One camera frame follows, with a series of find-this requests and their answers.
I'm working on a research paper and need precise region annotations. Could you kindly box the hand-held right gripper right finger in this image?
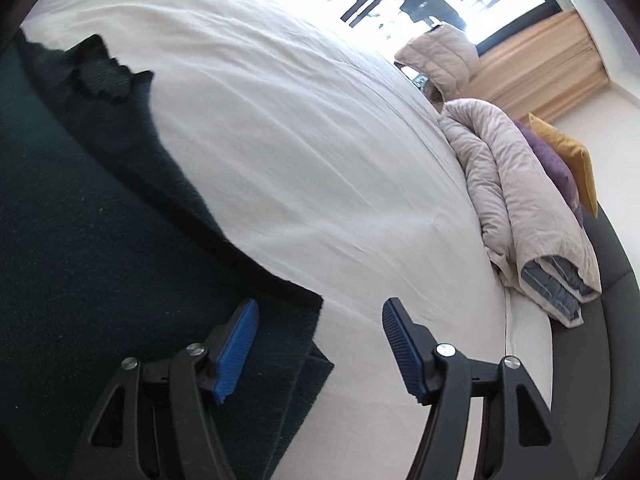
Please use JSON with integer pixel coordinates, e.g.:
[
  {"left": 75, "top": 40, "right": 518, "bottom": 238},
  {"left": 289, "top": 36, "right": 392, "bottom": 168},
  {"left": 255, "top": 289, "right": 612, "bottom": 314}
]
[{"left": 381, "top": 297, "right": 571, "bottom": 480}]

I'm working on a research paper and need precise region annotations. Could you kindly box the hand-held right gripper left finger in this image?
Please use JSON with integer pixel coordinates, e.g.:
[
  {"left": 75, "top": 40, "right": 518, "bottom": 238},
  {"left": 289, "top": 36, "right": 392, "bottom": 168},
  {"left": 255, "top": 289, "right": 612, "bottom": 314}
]
[{"left": 65, "top": 298, "right": 261, "bottom": 480}]

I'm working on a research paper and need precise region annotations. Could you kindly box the dark green knit sweater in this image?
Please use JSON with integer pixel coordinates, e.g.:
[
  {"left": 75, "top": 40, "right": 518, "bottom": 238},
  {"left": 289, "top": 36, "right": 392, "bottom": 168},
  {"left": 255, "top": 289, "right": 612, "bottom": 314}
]
[{"left": 0, "top": 27, "right": 335, "bottom": 480}]

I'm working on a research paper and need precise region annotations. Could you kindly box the flat white pillow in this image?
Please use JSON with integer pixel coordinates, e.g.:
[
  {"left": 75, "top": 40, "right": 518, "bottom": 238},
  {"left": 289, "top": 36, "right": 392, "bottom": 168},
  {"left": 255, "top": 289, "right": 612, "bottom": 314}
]
[{"left": 504, "top": 280, "right": 557, "bottom": 461}]

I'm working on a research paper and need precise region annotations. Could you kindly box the folded beige duvet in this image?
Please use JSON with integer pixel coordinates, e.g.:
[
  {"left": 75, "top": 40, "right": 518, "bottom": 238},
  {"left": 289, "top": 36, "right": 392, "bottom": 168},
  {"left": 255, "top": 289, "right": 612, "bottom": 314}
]
[{"left": 439, "top": 99, "right": 602, "bottom": 328}]

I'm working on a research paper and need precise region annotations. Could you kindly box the white bed sheet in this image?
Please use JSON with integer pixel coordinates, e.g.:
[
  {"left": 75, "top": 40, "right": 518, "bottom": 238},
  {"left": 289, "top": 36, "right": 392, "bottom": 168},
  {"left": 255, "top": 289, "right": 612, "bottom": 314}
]
[{"left": 20, "top": 0, "right": 556, "bottom": 480}]

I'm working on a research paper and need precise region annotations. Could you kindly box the purple pillow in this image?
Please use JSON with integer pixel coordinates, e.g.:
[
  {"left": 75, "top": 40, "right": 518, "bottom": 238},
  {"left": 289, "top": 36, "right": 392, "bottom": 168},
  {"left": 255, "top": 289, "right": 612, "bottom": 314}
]
[{"left": 512, "top": 121, "right": 586, "bottom": 226}]

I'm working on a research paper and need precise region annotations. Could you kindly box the yellow pillow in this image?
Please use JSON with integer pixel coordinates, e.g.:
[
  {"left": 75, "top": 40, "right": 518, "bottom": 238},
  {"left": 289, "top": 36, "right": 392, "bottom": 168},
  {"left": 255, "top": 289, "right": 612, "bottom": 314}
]
[{"left": 528, "top": 112, "right": 599, "bottom": 218}]

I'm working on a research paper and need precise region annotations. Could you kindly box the beige puffer jacket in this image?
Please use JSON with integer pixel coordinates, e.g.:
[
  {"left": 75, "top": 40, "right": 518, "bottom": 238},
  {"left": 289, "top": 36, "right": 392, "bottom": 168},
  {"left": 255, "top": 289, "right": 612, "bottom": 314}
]
[{"left": 394, "top": 24, "right": 480, "bottom": 106}]

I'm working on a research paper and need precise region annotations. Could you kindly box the beige curtain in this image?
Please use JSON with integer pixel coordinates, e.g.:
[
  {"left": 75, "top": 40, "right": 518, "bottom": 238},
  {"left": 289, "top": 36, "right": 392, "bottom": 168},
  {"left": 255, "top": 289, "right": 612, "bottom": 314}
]
[{"left": 470, "top": 10, "right": 613, "bottom": 121}]

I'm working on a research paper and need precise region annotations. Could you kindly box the black-framed balcony door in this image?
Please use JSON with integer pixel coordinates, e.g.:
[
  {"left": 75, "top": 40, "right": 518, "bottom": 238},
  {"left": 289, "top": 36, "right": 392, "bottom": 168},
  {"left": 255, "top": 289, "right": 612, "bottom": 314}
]
[{"left": 272, "top": 0, "right": 561, "bottom": 56}]

